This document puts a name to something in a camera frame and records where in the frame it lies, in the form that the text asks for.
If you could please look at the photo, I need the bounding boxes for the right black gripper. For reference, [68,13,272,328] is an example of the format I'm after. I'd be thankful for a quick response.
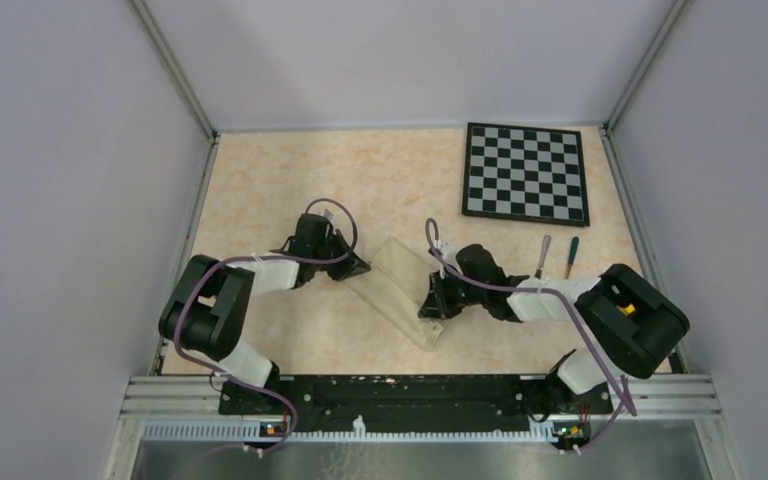
[419,266,487,320]

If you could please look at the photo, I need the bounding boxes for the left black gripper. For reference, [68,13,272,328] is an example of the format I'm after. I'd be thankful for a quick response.
[312,228,370,281]

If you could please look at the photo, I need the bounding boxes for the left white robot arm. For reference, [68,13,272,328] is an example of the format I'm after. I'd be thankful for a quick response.
[158,213,371,414]

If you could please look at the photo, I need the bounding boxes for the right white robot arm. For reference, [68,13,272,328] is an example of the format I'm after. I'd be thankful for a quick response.
[419,241,690,412]

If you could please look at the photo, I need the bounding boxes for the silver knife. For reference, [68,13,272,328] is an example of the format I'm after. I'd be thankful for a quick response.
[534,235,552,278]

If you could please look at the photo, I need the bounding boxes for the black white checkerboard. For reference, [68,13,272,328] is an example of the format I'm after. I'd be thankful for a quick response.
[461,122,590,227]

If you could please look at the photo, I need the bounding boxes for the colourful toy blocks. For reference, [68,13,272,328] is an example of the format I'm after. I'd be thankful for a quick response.
[617,303,637,317]

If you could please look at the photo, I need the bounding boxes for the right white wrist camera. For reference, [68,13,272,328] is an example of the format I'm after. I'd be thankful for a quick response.
[433,239,459,265]

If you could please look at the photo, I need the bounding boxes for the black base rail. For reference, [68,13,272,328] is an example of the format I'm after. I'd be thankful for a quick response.
[218,374,614,433]

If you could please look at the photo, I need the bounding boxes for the gold spoon green handle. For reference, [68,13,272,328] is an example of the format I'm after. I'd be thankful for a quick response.
[564,236,580,279]

